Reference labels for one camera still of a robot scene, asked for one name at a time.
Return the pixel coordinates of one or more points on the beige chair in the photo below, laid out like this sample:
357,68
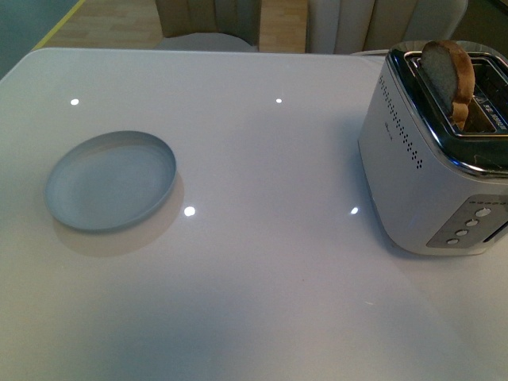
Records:
350,26
210,26

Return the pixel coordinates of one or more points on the beige chair left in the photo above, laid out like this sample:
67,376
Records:
210,26

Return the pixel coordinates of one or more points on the beige chair right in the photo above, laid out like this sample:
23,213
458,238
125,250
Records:
350,26

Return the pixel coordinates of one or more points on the light blue round plate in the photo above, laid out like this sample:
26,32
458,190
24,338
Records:
111,182

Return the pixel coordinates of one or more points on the brown bread slice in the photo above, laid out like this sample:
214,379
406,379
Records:
451,73

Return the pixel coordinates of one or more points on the white chrome two-slot toaster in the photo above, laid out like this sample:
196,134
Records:
438,190

